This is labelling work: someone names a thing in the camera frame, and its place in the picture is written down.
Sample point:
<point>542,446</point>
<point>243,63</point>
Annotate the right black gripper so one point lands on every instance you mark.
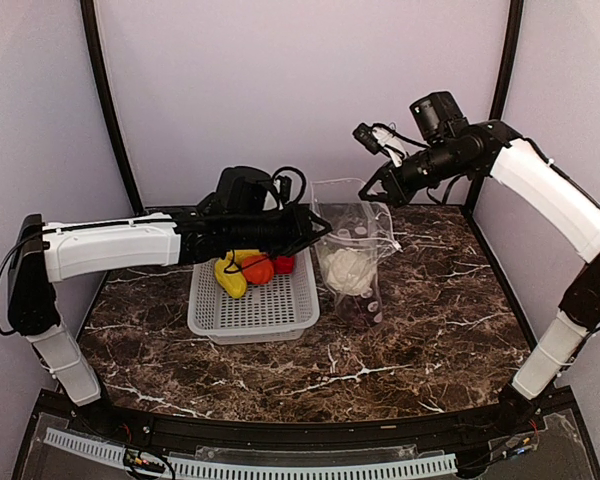
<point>397,190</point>

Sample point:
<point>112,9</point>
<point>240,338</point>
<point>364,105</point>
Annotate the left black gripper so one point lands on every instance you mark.
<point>301,233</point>

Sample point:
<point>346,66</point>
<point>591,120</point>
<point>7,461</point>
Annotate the clear zip top bag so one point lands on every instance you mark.
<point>356,224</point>

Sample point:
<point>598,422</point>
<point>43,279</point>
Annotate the white green cauliflower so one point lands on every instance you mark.
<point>349,272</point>

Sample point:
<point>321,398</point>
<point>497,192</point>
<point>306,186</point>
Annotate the orange bell pepper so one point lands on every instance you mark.
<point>258,269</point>

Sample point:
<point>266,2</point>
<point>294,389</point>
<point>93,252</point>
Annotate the white plastic perforated basket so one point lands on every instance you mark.
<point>278,311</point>

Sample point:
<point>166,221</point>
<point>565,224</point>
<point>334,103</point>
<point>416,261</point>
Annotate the yellow bell pepper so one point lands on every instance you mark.
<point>230,278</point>

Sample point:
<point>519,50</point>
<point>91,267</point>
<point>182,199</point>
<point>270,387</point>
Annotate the dark red grape bunch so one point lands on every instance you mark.
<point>364,311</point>

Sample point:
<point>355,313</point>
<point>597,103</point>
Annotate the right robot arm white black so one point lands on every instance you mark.
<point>452,148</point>

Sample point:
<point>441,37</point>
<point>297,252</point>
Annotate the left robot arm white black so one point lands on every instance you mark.
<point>249,209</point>

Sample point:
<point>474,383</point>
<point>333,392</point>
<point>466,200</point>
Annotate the red bell pepper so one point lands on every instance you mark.
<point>284,265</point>

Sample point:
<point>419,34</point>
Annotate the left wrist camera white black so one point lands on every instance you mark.
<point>280,186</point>

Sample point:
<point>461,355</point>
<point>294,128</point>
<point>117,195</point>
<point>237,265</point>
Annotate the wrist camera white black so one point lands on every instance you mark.
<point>280,186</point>
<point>381,138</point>

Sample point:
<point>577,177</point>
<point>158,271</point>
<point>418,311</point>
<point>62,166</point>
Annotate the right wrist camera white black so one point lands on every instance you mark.
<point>381,138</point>

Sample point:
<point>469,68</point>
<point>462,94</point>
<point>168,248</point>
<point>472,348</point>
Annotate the black curved front rail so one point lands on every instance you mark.
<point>467,430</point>

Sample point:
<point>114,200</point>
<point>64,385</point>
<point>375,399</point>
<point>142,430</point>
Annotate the white slotted cable duct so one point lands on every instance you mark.
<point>227,463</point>

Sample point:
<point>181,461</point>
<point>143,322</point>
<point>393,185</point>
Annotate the left black frame post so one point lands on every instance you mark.
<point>108,109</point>

